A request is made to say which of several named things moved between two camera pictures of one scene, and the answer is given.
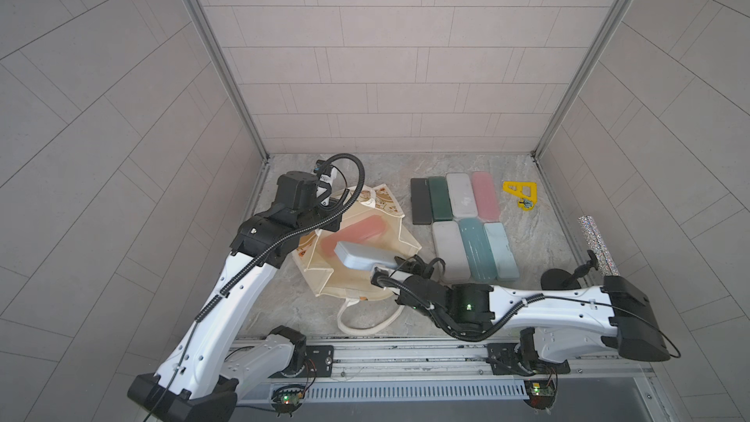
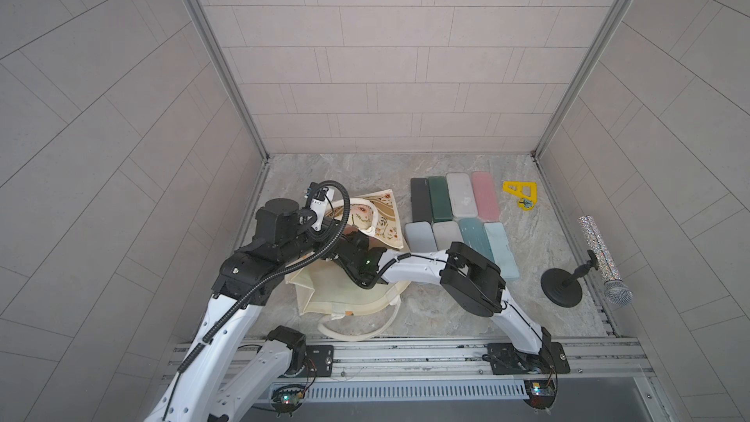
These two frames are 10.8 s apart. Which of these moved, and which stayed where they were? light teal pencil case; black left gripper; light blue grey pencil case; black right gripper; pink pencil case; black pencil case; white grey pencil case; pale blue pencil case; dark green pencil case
Moved: black right gripper; black left gripper; light blue grey pencil case
Stayed: white grey pencil case; dark green pencil case; light teal pencil case; pale blue pencil case; pink pencil case; black pencil case
